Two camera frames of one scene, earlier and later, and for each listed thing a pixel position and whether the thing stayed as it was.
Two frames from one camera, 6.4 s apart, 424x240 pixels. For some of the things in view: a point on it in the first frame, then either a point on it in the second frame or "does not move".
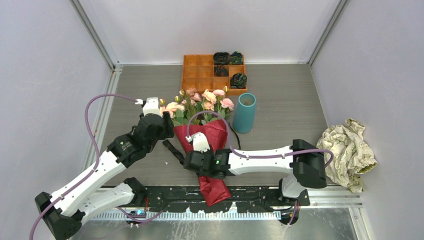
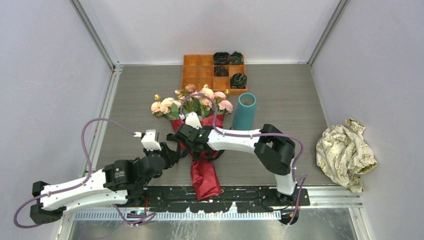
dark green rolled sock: [238, 80] does not move
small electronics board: [136, 214] does not move
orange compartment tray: [198, 72] does not move
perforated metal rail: [143, 215] does not move
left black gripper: [167, 127] → [170, 154]
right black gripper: [210, 152] → [199, 129]
